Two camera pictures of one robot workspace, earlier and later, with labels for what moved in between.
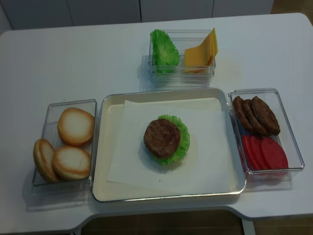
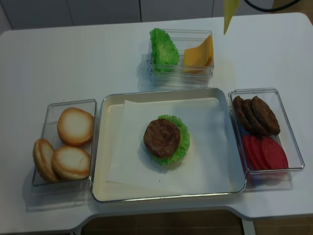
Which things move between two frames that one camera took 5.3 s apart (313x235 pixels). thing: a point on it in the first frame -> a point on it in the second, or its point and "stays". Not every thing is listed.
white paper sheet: x=204 y=167 stays
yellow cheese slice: x=212 y=44 -> x=230 y=7
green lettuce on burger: x=184 y=141 stays
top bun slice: x=76 y=127 stays
